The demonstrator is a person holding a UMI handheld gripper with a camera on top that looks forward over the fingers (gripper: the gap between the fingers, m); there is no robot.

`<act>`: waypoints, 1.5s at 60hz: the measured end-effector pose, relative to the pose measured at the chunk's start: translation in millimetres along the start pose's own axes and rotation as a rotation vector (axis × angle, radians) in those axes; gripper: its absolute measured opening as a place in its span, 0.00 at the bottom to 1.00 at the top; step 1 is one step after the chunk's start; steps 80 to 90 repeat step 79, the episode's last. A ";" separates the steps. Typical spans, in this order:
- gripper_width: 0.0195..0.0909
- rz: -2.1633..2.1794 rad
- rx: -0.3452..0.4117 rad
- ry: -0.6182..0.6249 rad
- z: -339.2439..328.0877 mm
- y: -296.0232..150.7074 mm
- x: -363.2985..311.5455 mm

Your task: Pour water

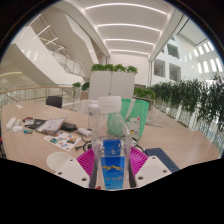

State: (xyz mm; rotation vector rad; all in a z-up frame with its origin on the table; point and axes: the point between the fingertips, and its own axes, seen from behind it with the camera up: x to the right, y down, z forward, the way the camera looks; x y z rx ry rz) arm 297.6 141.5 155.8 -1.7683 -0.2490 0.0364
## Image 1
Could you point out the small teal marker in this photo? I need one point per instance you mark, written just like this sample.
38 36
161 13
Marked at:
28 131

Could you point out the white charger block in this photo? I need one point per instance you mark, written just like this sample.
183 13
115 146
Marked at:
84 131

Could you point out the planter shelf with green plants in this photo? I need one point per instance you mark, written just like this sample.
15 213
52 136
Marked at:
144 93

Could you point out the green tote bag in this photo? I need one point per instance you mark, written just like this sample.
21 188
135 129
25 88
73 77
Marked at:
138 116

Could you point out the ceiling light strips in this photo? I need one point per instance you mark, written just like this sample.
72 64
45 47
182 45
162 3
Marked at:
128 26

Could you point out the small black pouch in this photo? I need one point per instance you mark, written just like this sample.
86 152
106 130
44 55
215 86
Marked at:
69 127

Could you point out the clear tumbler with white lid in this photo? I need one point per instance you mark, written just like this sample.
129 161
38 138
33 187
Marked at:
92 115

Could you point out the white power strip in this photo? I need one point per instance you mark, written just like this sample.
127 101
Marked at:
10 123

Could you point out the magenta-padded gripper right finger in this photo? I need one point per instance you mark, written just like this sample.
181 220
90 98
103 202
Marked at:
153 170

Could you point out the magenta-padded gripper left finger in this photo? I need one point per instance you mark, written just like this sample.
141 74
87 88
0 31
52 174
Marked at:
71 171

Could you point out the row of green plants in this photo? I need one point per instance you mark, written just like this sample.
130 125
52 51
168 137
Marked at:
196 100

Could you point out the white computer mouse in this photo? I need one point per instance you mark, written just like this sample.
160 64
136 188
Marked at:
17 129

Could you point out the white cabinet topped with plants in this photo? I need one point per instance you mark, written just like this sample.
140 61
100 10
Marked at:
111 83

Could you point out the open paper booklet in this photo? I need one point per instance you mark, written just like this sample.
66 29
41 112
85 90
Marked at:
51 125

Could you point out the wooden planter with green plants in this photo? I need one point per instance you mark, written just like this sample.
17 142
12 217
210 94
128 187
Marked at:
81 87

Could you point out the black office chair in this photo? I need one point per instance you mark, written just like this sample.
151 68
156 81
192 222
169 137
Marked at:
54 101

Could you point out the clear water bottle blue label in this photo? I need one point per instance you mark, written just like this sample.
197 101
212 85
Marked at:
112 160

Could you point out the colourful sticker sheet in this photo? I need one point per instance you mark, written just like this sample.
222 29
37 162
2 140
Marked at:
63 140

